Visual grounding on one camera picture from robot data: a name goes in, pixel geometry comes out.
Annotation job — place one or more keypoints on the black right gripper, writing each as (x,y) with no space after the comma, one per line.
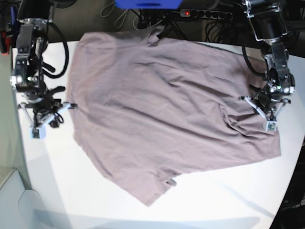
(41,99)

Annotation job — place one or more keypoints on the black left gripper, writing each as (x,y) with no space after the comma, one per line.
(264,99)

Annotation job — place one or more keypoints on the mauve pink t-shirt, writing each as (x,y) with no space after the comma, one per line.
(150,109)

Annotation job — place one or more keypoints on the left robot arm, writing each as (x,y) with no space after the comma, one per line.
(267,23)

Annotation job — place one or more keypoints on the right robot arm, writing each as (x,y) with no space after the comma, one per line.
(30,69)

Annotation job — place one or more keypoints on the red and black clamp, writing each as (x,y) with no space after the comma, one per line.
(5,42)

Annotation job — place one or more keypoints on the black power strip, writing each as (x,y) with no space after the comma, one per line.
(206,14)

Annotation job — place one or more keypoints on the blue plastic box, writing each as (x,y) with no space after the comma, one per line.
(148,4)

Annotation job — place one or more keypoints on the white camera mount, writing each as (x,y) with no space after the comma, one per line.
(39,121)
(268,114)

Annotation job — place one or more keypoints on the blue clamp handle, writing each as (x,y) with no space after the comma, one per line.
(14,22)

